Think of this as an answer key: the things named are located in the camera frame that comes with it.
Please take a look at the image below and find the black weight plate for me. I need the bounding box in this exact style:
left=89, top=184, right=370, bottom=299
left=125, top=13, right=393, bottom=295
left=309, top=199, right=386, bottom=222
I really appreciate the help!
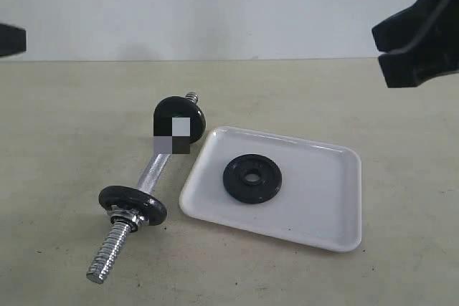
left=222, top=154, right=283, bottom=204
left=98, top=186, right=168, bottom=226
left=153, top=95, right=206, bottom=144

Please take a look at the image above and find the chrome spinlock collar nut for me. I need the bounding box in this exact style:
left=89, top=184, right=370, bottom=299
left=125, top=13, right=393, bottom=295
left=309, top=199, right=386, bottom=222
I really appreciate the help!
left=107, top=205, right=148, bottom=232

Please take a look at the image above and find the white rectangular plastic tray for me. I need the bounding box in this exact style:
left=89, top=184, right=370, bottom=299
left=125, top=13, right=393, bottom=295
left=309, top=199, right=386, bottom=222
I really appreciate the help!
left=179, top=126, right=362, bottom=252

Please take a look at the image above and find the chrome dumbbell bar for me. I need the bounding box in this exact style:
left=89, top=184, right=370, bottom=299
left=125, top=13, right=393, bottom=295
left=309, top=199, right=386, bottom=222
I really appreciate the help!
left=86, top=91, right=199, bottom=284

